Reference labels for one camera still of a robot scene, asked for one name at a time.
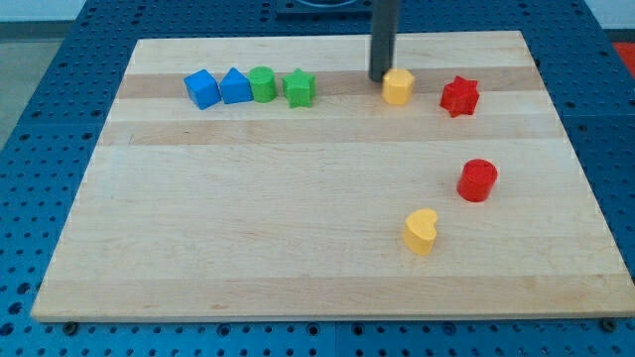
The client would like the green star block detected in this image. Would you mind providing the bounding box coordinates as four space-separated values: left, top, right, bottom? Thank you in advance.
282 68 317 108

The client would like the red star block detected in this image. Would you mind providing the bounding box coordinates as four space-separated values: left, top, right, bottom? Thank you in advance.
440 75 480 117

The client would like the wooden board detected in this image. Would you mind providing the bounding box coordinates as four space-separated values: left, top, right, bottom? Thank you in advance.
32 31 634 322

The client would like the green cylinder block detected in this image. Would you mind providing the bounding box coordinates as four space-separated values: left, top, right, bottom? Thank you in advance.
247 66 278 103

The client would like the yellow heart block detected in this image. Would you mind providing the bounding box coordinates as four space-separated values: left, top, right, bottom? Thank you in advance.
402 208 439 256

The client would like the blue triangle block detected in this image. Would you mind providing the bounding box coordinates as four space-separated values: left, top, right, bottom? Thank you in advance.
219 67 253 104

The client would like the yellow hexagon block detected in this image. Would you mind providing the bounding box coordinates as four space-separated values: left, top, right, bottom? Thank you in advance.
382 68 415 105

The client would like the blue cube block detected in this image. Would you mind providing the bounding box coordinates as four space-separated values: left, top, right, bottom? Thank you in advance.
184 69 221 110

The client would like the red cylinder block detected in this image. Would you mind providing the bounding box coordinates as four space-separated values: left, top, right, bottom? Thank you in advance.
456 159 498 202

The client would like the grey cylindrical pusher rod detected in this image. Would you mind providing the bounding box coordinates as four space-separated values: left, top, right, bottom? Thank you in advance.
368 0 401 82

